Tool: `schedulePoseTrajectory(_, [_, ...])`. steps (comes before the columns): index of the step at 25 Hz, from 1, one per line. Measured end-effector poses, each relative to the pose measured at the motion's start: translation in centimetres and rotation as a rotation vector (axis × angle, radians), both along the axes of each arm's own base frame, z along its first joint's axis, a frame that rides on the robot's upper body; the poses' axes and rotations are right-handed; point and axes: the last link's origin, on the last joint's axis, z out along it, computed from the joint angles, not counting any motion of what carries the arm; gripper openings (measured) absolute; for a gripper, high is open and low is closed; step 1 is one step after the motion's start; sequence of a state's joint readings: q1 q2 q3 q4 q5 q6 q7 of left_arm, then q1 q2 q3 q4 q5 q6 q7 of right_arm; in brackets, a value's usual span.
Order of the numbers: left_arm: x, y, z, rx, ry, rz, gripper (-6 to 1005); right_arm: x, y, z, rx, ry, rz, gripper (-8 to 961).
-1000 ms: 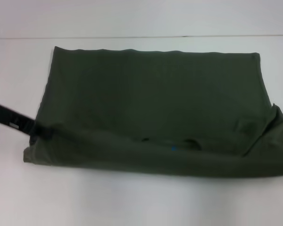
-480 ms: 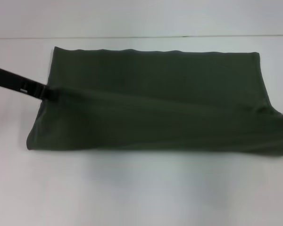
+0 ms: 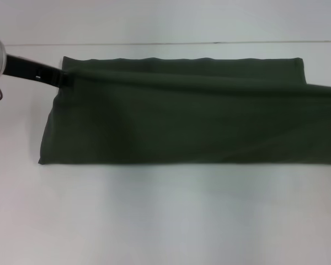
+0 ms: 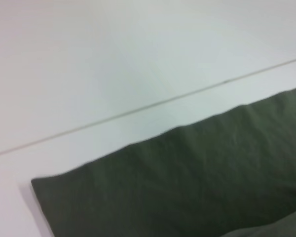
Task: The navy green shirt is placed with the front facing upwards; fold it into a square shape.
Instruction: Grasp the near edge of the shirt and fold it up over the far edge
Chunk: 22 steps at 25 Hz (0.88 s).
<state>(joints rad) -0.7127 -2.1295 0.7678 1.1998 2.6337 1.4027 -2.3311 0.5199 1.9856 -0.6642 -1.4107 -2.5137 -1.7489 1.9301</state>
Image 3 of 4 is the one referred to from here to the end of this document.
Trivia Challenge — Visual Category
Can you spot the dark green FREE t-shirt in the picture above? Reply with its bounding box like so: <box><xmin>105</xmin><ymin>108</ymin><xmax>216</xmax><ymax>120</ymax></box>
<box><xmin>38</xmin><ymin>56</ymin><xmax>331</xmax><ymax>167</ymax></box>

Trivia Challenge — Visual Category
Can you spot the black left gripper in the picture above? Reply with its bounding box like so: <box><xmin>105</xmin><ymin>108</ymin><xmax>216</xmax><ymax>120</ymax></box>
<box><xmin>3</xmin><ymin>54</ymin><xmax>76</xmax><ymax>89</ymax></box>

